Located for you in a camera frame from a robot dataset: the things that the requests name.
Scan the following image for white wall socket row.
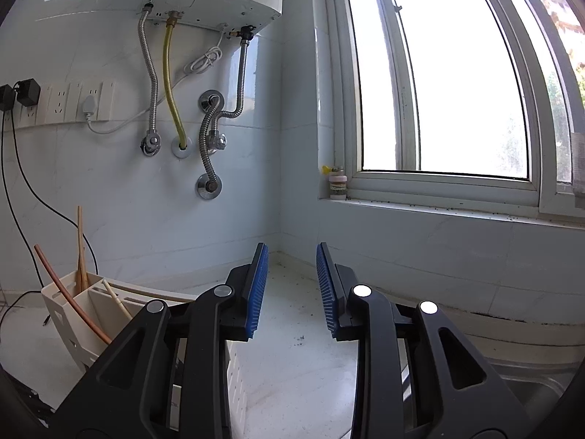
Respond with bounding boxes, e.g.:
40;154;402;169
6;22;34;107
11;81;116;129

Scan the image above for round steel wall flange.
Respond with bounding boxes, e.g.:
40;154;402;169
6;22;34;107
196;175;224;201
199;90;224;113

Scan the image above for white gas water heater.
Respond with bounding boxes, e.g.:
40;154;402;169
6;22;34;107
144;0;285;37

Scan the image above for yellow gas hose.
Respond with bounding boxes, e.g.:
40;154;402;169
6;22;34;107
162;9;188;147

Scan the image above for bent corrugated steel hose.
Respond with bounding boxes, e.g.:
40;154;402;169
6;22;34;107
208;39;250;147

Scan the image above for small bottle with pale cap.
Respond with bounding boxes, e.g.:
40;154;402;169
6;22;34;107
329;169;349;201

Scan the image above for reddish brown chopstick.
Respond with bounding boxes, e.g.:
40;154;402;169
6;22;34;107
33;244;113;345

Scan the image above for white sliding window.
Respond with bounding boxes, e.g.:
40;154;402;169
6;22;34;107
311;0;585;220

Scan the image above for black and brass inlet valve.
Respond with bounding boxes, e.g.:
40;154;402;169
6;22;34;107
230;24;256;47

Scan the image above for stainless steel sink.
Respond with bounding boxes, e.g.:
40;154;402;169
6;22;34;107
496;359;574;424

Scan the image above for beige utensil holder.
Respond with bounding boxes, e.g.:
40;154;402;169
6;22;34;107
41;271;248;431

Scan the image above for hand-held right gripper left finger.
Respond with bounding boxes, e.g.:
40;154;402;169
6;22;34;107
50;242;269;439

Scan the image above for thin black cable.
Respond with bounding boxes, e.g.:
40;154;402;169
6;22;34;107
0;110;49;327
11;105;99;279

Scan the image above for long corrugated steel hose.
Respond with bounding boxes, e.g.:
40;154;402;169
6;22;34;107
137;4;160;135

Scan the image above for short corrugated steel hose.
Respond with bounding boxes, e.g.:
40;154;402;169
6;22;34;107
200;101;224;188

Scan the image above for light wooden chopstick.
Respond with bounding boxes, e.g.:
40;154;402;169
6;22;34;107
75;206;87;291
77;233;90;291

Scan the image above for white power cable with plug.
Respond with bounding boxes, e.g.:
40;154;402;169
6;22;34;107
82;23;227;134

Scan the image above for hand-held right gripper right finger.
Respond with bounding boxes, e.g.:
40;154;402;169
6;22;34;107
316;242;533;439

